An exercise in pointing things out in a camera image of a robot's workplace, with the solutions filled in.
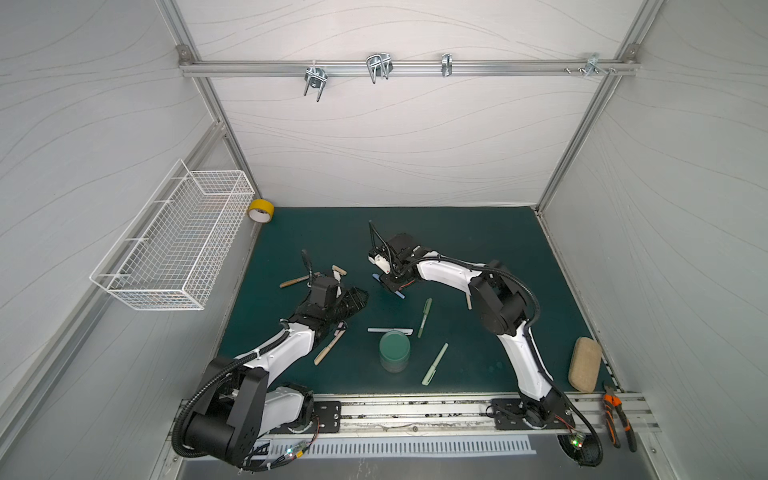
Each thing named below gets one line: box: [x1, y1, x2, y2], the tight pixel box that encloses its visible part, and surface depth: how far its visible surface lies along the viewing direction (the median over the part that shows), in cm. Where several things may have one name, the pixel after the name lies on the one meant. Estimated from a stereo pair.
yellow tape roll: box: [247, 199, 275, 224], surface depth 117 cm
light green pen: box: [421, 342, 449, 386], surface depth 82 cm
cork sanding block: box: [568, 337, 602, 393], surface depth 81 cm
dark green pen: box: [417, 297, 433, 338], surface depth 94 cm
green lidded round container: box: [379, 331, 411, 374], surface depth 77 cm
